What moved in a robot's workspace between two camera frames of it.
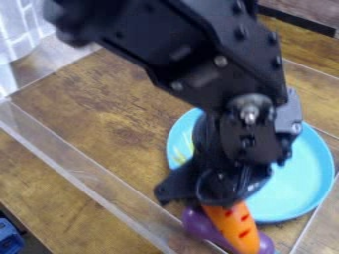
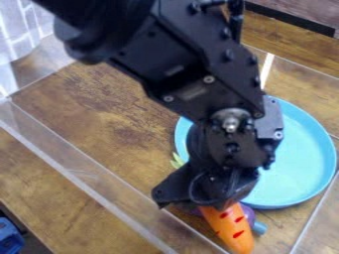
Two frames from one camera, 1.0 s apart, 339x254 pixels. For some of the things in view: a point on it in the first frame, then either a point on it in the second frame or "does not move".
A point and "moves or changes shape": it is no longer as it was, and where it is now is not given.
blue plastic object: (12, 240) does not move
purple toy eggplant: (199, 222) -> (255, 225)
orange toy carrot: (235, 225) moves or changes shape
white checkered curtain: (26, 24) does not move
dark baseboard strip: (295, 20) does not move
